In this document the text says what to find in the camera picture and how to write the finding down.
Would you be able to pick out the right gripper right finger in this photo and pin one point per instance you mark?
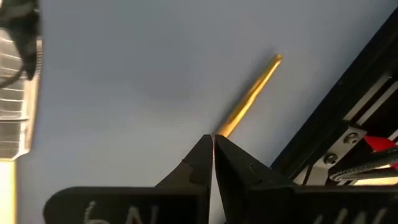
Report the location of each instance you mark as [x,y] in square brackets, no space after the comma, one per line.
[248,193]

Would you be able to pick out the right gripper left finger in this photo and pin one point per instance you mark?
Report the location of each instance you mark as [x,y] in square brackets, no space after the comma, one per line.
[186,193]

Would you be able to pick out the red clip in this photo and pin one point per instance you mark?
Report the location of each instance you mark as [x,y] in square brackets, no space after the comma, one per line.
[381,143]

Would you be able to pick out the silver corner bracket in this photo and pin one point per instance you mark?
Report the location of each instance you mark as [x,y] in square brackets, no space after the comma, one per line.
[342,149]

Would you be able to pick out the black metal table frame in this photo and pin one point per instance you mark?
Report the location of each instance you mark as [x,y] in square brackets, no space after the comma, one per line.
[335,109]

